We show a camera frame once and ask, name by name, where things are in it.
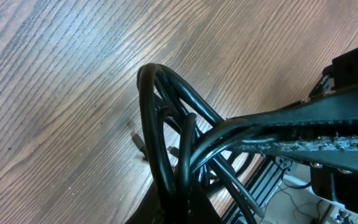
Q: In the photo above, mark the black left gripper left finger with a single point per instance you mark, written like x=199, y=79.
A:
x=149, y=210

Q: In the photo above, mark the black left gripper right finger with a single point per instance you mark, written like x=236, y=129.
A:
x=199, y=209

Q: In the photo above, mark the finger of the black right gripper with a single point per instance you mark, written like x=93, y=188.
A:
x=336, y=107
x=338, y=152

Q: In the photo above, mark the black aluminium frame rail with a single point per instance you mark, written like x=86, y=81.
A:
x=265, y=180

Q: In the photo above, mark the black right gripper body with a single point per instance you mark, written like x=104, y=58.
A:
x=341, y=185

